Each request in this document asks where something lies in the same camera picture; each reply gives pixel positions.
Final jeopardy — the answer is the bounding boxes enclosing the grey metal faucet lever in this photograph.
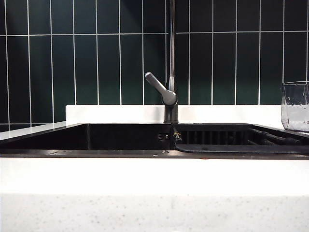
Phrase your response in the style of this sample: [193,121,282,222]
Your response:
[144,72,179,106]

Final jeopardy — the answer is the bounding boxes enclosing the clear faceted glass mug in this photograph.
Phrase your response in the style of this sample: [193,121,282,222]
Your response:
[281,81,309,133]

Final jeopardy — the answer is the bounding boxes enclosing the black undermount sink basin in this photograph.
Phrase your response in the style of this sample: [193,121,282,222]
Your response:
[0,122,309,160]

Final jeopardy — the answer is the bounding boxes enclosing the dark metal gooseneck faucet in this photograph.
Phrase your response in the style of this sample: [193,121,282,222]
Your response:
[163,0,180,124]

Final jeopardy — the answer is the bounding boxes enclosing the small black yellow clip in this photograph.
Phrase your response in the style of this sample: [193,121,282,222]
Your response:
[171,128,182,143]

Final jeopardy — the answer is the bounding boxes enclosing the black slatted drain basket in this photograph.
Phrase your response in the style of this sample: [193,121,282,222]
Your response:
[174,124,309,155]

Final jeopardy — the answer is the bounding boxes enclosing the black rack rods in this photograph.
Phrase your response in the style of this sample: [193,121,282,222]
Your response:
[247,128,302,146]

